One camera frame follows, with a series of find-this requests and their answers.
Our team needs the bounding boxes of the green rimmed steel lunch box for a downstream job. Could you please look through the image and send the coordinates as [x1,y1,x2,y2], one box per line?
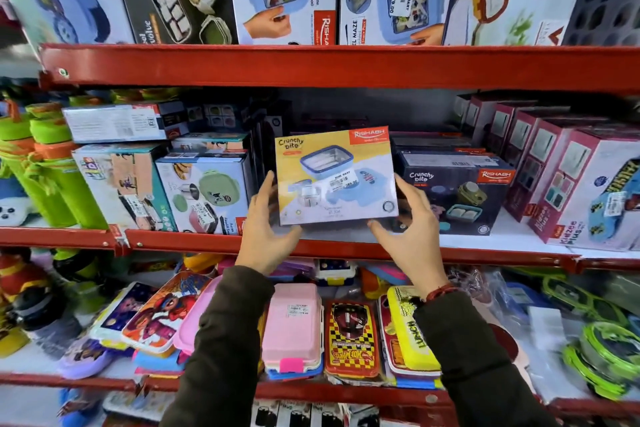
[562,321,640,401]

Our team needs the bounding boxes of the red black character bottle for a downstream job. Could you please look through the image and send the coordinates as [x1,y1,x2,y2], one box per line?
[0,249,56,337]

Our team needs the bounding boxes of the row of black white cartons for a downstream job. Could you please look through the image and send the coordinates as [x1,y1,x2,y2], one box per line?
[249,399,382,427]

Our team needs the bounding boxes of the lilac plastic lunch box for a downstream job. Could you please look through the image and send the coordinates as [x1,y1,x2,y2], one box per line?
[57,336,117,381]

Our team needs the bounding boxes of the stack of dark flat cartons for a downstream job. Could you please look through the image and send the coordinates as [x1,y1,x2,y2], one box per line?
[389,130,487,155]

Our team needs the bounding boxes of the white panda toy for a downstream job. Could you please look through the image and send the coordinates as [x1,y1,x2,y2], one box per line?
[0,195,33,228]

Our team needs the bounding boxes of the white flat carton with labels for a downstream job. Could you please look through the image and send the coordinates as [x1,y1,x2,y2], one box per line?
[62,101,190,144]

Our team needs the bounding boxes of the group of green orange bottles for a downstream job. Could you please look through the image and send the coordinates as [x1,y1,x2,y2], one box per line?
[0,100,109,231]

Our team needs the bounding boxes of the purple cartoon print lunch box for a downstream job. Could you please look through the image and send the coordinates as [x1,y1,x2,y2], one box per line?
[89,282,157,348]

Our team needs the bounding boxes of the pink plastic lunch box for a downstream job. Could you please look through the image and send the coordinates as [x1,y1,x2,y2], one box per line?
[261,283,325,375]

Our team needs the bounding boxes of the yellow lunch box carton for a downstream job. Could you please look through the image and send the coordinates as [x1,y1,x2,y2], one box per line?
[274,126,400,227]

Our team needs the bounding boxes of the row of maroon white cartons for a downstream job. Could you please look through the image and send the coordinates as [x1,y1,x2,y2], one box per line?
[451,93,640,253]

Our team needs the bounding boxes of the pink flat lunch box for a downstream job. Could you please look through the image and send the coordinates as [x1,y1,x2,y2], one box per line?
[172,275,224,356]

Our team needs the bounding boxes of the dark navy lunch box carton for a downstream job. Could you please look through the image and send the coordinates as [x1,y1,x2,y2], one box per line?
[392,150,516,237]

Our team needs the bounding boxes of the red metal shelf rail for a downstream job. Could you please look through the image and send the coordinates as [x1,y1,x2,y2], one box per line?
[0,371,640,420]
[39,43,640,95]
[0,226,640,273]

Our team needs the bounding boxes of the cartoon print orange lunch box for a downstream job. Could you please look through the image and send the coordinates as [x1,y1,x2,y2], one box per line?
[121,271,212,356]

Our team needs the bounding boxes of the red thread bracelet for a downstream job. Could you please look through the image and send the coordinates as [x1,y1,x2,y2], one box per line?
[425,283,462,303]

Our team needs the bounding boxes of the red yellow car lunch box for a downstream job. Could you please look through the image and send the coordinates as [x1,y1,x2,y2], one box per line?
[324,299,382,381]

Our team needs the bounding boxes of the dark cartons behind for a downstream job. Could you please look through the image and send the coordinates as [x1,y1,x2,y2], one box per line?
[185,99,283,177]

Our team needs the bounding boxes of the thin white teal carton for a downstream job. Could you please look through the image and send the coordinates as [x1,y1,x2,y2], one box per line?
[171,132,251,155]

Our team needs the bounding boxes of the person's left forearm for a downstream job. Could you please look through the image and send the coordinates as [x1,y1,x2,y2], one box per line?
[160,266,277,427]

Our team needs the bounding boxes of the teal lunch box carton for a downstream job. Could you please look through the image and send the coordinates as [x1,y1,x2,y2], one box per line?
[72,142,179,234]

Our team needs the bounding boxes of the white blue small lunch box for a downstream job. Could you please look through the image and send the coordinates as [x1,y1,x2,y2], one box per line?
[314,259,358,288]

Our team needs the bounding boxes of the person's right hand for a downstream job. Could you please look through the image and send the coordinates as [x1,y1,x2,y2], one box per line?
[367,174,451,300]

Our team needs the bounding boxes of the green clip lunch box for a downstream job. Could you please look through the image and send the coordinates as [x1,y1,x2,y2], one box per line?
[541,276,628,328]

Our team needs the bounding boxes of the yellow plastic lunch box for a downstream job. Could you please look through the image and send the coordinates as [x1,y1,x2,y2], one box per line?
[386,285,443,374]

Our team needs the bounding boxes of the white carton green lunchbox print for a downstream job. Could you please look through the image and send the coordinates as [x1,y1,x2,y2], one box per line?
[155,151,252,236]

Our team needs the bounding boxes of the person's left hand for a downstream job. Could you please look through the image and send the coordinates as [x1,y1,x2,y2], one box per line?
[235,170,304,276]

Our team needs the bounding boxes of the person's right forearm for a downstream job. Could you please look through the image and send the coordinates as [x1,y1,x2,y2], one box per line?
[412,288,562,427]

